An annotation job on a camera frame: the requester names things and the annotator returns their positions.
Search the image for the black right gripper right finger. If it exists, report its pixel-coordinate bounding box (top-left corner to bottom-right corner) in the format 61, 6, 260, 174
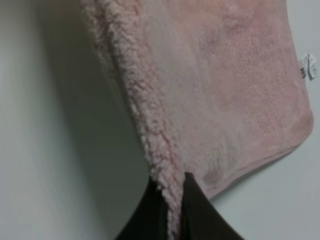
180, 172, 243, 240

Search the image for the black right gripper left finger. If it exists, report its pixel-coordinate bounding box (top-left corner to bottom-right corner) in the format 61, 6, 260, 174
115, 178, 168, 240

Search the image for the pink fluffy towel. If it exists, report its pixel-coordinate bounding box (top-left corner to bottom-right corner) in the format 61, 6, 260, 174
80, 0, 314, 240

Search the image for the white towel care label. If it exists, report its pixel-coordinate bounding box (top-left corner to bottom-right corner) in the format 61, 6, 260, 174
299, 53, 320, 81

